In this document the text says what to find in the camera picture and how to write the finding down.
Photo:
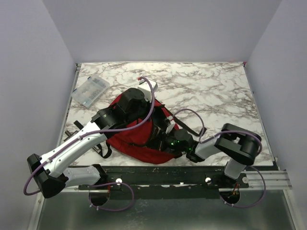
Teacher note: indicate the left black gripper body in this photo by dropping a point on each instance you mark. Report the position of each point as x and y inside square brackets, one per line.
[143, 113]

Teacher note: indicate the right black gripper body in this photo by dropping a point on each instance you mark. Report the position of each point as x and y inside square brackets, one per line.
[170, 142]

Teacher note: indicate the red student backpack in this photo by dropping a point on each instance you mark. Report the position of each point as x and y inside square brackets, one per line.
[134, 142]

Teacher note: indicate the dark brown book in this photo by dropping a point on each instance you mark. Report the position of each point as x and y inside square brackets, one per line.
[156, 137]

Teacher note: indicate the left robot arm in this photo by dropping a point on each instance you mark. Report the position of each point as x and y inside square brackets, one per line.
[48, 170]

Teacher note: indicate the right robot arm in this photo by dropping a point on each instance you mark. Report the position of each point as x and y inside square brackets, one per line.
[242, 146]

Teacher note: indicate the clear plastic storage box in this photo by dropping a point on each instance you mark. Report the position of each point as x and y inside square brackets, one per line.
[90, 90]

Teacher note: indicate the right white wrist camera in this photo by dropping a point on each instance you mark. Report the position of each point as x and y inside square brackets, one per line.
[171, 124]

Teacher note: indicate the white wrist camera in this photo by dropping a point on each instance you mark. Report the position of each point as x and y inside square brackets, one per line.
[171, 124]
[145, 88]

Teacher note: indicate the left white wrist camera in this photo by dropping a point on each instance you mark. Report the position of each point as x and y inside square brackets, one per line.
[145, 88]

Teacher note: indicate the black metal bracket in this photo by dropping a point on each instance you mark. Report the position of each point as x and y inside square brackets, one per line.
[97, 148]

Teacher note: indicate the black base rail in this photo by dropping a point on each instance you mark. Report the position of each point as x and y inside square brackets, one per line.
[167, 182]

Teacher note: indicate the aluminium extrusion rail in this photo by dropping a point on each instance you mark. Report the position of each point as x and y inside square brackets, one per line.
[274, 180]

